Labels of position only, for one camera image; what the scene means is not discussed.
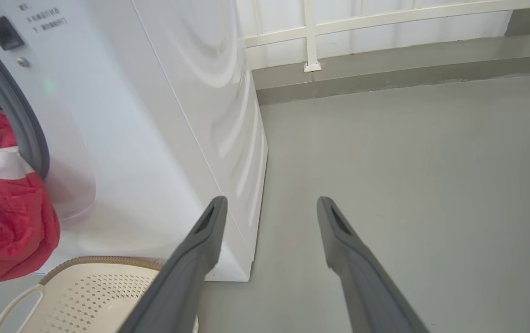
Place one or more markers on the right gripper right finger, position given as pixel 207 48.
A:
pixel 362 282

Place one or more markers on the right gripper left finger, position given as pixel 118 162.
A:
pixel 186 277

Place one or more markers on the red garment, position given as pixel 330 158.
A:
pixel 10 222

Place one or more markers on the cream perforated laundry basket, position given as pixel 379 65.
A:
pixel 89 296

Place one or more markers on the white front-load washing machine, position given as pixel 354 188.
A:
pixel 154 138

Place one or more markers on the grey rubber door gasket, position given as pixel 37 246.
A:
pixel 20 120

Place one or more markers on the black door latch socket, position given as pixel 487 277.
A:
pixel 5 33

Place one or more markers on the white metal railing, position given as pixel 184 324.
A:
pixel 311 32

